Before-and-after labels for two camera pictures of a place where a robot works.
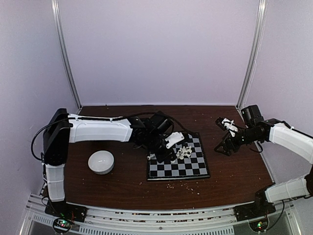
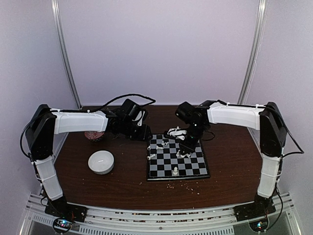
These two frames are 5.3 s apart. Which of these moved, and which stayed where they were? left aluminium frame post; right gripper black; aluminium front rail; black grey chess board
Moved: right gripper black
Stayed: aluminium front rail; left aluminium frame post; black grey chess board
